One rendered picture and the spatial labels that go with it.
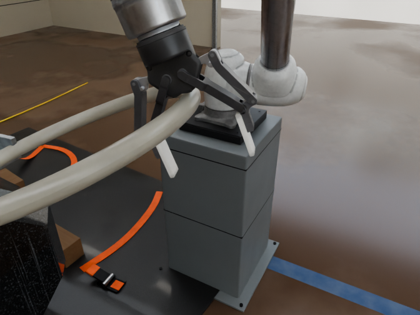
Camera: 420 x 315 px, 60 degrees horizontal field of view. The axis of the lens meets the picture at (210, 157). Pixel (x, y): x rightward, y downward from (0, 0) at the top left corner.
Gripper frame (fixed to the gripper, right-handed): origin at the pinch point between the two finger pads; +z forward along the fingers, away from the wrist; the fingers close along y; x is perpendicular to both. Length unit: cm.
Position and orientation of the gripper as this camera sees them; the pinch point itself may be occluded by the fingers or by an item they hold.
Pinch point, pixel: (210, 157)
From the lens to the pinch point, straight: 57.7
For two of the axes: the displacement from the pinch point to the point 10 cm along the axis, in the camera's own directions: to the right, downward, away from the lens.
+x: -1.6, 4.2, -8.9
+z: 3.5, 8.7, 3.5
